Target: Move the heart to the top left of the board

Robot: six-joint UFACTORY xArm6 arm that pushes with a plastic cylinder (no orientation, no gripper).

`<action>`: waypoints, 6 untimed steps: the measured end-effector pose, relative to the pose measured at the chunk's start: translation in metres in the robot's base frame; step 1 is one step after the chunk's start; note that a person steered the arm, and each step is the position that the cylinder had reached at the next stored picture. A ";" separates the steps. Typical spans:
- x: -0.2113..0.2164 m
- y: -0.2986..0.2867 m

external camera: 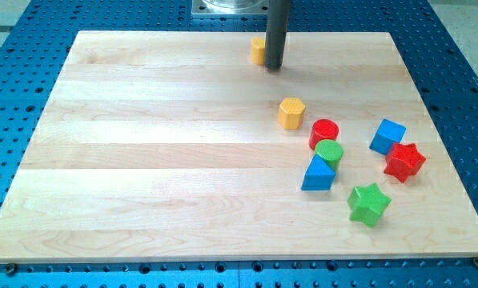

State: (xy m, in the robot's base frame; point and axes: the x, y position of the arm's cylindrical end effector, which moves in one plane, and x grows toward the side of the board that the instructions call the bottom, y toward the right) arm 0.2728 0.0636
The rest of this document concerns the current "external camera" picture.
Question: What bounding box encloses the yellow heart block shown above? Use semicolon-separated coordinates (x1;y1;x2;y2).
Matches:
250;37;266;66

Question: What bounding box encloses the light wooden board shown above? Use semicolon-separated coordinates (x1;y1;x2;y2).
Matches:
0;31;478;263

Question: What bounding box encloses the yellow hexagon block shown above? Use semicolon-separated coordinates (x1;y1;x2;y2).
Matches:
278;98;306;130

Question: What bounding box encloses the blue triangle block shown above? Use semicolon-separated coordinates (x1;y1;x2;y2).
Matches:
301;154;335;191

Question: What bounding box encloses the red cylinder block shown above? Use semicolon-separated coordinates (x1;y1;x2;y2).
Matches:
308;118;339;150

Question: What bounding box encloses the green cylinder block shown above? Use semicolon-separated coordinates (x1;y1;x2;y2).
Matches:
314;139;343;171

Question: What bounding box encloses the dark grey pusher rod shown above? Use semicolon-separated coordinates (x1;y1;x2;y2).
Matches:
264;0;291;70

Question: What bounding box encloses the green star block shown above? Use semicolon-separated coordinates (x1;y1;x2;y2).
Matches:
347;183;392;228

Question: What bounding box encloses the blue cube block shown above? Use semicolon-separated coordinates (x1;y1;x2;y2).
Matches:
369;118;406;155

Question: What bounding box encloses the red star block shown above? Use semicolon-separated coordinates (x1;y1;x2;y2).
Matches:
384;142;426;183

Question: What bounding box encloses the blue perforated metal table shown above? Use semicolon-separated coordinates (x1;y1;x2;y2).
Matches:
0;1;478;287

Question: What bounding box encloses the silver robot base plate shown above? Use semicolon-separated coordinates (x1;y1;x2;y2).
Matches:
191;0;268;16

